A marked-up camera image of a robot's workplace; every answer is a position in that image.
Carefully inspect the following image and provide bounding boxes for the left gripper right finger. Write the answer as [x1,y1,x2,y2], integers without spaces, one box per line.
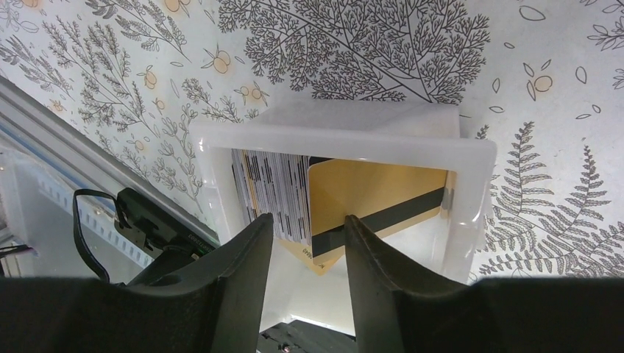
[344,215,623,352]

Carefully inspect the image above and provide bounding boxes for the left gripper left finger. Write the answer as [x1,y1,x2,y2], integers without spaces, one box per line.
[1,213,274,352]

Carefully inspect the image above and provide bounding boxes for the gold card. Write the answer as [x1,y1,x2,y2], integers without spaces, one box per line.
[278,239,344,276]
[308,158,447,257]

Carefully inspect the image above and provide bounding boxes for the loose gold card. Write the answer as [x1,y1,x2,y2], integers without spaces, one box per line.
[278,239,344,276]

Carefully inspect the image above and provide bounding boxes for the stack of cards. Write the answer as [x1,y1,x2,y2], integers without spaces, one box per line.
[231,149,328,246]

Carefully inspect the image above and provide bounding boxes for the floral table mat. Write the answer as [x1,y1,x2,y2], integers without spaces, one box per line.
[1,0,623,278]

